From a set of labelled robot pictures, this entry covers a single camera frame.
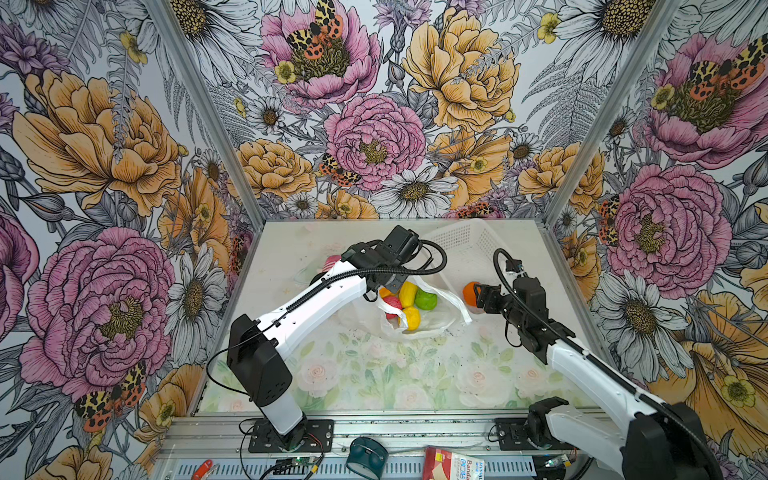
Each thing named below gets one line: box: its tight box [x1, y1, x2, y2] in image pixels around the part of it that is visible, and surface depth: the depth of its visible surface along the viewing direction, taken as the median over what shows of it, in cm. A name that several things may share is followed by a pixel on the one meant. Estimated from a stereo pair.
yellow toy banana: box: [399, 280, 418, 308], surface depth 96 cm
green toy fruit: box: [415, 288, 438, 311], surface depth 96 cm
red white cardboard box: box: [422, 447, 485, 480], surface depth 69 cm
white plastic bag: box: [349, 276, 473, 339], surface depth 79 cm
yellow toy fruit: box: [403, 307, 420, 331], surface depth 92 cm
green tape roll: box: [346, 436, 389, 480], surface depth 66 cm
